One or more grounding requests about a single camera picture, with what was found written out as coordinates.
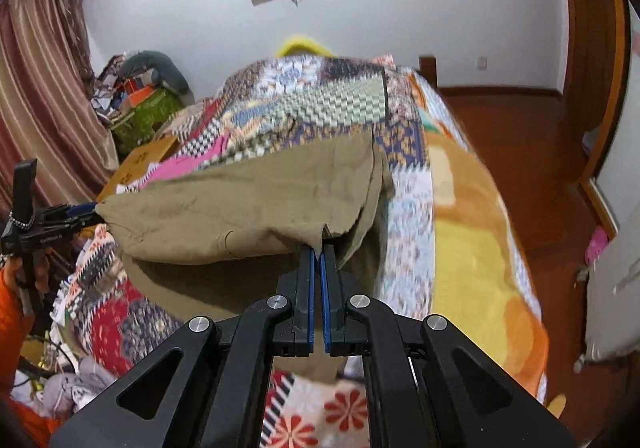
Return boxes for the grey white cloth bundle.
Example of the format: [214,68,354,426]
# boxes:
[574,213,640,371]

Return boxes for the wooden bed post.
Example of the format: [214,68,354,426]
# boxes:
[419,55,439,89]

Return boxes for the striped pink curtain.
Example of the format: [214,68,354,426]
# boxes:
[0,0,122,211]

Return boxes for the colourful patchwork quilt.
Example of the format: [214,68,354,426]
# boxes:
[50,52,481,448]

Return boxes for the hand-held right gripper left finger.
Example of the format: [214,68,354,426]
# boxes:
[50,248,316,448]

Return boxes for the person's left hand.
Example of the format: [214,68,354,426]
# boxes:
[6,248,52,289]

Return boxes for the person's left forearm orange sleeve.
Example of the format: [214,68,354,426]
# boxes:
[0,255,66,448]

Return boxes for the wooden door frame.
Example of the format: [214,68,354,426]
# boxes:
[552,0,632,233]

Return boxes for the pile of clothes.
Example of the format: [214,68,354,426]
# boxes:
[15,353,117,425]

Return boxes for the yellow orange fleece blanket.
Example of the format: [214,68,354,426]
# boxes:
[420,72,552,411]

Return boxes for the orange box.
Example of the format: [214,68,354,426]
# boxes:
[125,86,164,109]

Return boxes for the cluttered heap of papers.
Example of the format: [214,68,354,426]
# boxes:
[90,55,151,129]

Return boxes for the pink cloth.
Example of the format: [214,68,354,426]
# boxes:
[585,225,609,263]

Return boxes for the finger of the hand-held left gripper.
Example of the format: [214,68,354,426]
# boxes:
[50,217,104,235]
[45,202,99,221]

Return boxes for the khaki pants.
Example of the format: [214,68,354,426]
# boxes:
[95,133,397,385]

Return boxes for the white door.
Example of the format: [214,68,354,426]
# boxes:
[587,2,640,233]

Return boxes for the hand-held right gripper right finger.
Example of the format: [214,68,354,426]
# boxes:
[322,247,577,448]

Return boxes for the green patterned bag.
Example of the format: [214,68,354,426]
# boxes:
[109,88,184,149]

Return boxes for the brown cardboard box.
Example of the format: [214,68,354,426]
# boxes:
[97,135,179,203]

